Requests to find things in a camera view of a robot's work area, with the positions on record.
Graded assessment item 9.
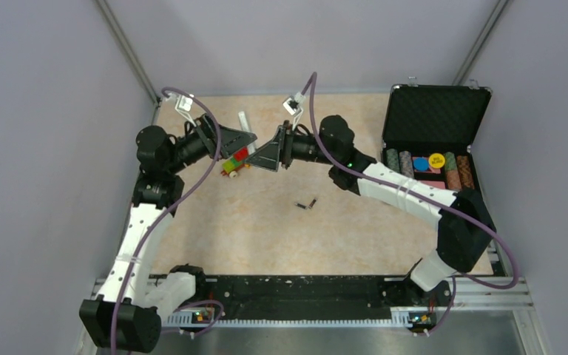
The blue round chip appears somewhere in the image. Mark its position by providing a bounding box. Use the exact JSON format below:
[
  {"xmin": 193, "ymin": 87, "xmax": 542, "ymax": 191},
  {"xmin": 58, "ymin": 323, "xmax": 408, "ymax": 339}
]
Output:
[{"xmin": 413, "ymin": 157, "xmax": 430, "ymax": 172}]

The black poker chip case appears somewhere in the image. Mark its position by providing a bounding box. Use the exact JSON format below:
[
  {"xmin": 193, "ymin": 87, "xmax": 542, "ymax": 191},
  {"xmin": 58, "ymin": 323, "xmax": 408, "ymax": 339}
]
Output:
[{"xmin": 381, "ymin": 84, "xmax": 493, "ymax": 207}]

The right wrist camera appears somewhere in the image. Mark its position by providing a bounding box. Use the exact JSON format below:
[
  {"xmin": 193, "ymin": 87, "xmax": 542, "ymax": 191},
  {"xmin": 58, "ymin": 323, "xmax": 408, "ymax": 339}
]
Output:
[{"xmin": 283, "ymin": 92, "xmax": 305, "ymax": 116}]

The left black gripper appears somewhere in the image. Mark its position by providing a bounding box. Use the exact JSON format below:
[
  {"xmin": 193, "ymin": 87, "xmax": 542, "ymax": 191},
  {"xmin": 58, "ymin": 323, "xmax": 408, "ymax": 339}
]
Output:
[{"xmin": 166, "ymin": 112, "xmax": 257, "ymax": 174}]

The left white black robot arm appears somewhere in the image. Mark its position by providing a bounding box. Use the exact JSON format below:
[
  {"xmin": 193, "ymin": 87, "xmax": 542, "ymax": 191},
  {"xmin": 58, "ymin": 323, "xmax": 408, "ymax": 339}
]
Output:
[{"xmin": 79, "ymin": 114, "xmax": 257, "ymax": 353}]

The colourful toy brick car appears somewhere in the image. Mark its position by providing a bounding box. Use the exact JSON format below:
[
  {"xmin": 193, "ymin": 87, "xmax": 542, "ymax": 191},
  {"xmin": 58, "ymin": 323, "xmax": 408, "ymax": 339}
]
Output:
[{"xmin": 220, "ymin": 146, "xmax": 250, "ymax": 178}]

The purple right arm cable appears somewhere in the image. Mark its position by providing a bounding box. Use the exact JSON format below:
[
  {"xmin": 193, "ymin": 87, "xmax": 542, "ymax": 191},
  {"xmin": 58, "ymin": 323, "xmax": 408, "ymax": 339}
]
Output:
[{"xmin": 298, "ymin": 72, "xmax": 521, "ymax": 339}]

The white remote control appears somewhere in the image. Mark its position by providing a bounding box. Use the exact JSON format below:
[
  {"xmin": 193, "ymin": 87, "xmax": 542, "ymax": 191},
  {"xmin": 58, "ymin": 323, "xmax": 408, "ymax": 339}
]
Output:
[{"xmin": 237, "ymin": 111, "xmax": 256, "ymax": 155}]

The yellow dealer button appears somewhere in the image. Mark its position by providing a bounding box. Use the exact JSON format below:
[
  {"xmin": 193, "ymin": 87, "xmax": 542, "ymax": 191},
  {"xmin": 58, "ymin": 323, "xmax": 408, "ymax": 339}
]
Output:
[{"xmin": 427, "ymin": 153, "xmax": 446, "ymax": 169}]

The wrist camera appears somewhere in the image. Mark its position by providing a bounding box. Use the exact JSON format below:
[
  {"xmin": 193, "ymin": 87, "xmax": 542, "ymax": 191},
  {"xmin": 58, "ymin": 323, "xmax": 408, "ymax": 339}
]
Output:
[
  {"xmin": 283, "ymin": 92, "xmax": 305, "ymax": 116},
  {"xmin": 166, "ymin": 93, "xmax": 196, "ymax": 126}
]

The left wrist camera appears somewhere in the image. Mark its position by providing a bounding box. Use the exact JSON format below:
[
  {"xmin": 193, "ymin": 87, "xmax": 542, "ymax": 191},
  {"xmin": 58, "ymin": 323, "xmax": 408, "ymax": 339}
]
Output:
[{"xmin": 166, "ymin": 93, "xmax": 196, "ymax": 126}]

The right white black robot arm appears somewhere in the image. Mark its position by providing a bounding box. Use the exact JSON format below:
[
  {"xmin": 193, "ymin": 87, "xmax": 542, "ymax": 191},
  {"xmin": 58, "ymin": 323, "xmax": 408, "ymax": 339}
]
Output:
[{"xmin": 248, "ymin": 115, "xmax": 494, "ymax": 305}]

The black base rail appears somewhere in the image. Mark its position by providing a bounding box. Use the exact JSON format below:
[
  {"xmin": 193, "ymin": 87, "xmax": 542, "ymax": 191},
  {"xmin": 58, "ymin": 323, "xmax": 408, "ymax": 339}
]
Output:
[{"xmin": 190, "ymin": 275, "xmax": 451, "ymax": 321}]

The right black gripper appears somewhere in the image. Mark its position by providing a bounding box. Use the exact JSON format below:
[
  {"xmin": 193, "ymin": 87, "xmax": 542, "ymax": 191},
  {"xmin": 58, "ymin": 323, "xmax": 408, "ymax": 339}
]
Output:
[{"xmin": 246, "ymin": 121, "xmax": 337, "ymax": 172}]

